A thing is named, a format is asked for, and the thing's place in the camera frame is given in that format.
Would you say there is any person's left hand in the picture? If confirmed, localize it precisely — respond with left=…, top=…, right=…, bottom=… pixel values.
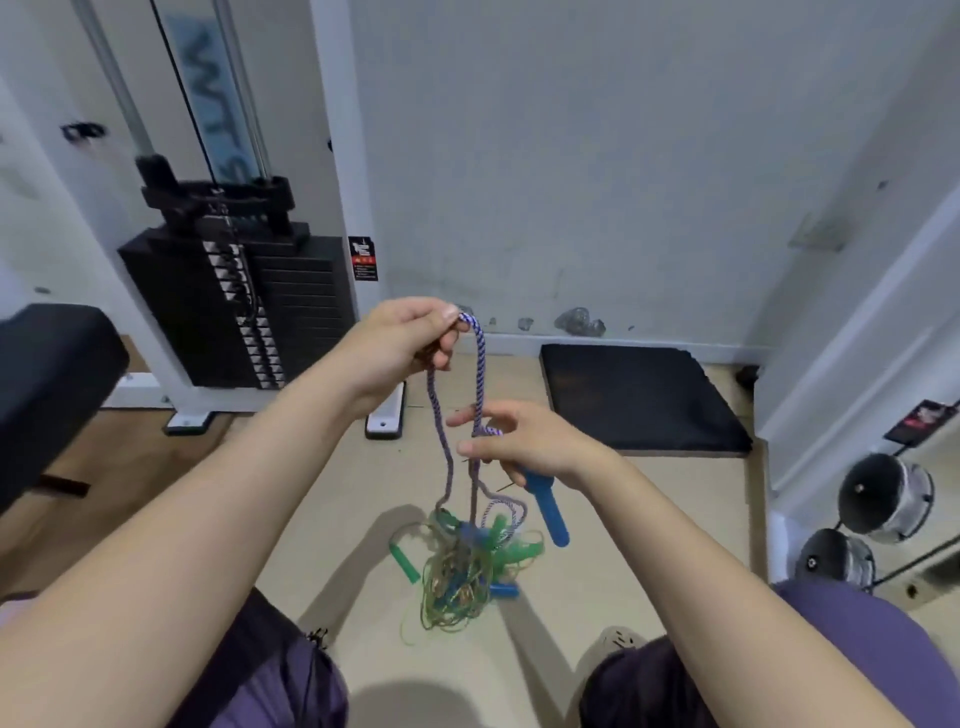
left=330, top=297, right=462, bottom=418

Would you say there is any person's right hand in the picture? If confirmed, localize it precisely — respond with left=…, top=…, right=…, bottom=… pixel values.
left=446, top=399, right=603, bottom=492

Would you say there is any purple braided jump rope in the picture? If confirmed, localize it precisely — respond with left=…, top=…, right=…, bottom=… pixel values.
left=424, top=311, right=571, bottom=550

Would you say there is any person's right forearm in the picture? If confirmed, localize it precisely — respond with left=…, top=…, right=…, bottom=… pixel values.
left=573, top=450, right=918, bottom=728

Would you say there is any person's left forearm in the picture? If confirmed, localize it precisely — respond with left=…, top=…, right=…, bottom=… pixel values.
left=0, top=348, right=369, bottom=728

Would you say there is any black red warning sticker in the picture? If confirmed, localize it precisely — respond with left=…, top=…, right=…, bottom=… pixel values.
left=348, top=236, right=380, bottom=283

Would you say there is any black weight stack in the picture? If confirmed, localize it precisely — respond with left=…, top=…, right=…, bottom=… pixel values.
left=117, top=153, right=358, bottom=391

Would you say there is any black rubber floor mat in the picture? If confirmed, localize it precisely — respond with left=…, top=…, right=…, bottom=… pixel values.
left=539, top=343, right=754, bottom=458

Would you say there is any grey shoe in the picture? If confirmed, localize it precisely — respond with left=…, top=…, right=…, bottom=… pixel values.
left=591, top=626, right=648, bottom=663

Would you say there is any chrome guide rod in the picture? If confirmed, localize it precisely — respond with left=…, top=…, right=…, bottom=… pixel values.
left=213, top=0, right=273, bottom=183

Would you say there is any chrome dumbbell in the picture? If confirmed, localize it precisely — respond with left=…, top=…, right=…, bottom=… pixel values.
left=794, top=528, right=878, bottom=594
left=837, top=453, right=936, bottom=546

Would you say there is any black padded bench seat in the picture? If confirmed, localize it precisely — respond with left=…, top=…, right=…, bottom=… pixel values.
left=0, top=303, right=131, bottom=516

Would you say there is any person's right leg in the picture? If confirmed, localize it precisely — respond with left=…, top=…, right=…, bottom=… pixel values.
left=579, top=577, right=960, bottom=728

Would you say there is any black red hanging tag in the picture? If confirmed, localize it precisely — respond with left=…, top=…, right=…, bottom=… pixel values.
left=883, top=399, right=960, bottom=449

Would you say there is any tangled green jump rope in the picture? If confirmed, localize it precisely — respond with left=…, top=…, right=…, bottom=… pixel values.
left=388, top=506, right=546, bottom=651

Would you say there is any black coiled pin cord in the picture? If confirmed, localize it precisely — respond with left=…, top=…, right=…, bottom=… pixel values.
left=223, top=243, right=261, bottom=325

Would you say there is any white machine frame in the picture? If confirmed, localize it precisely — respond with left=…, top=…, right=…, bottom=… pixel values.
left=101, top=0, right=410, bottom=441

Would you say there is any black machine cable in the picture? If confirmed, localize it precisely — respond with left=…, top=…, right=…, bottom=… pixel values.
left=150, top=0, right=220, bottom=190

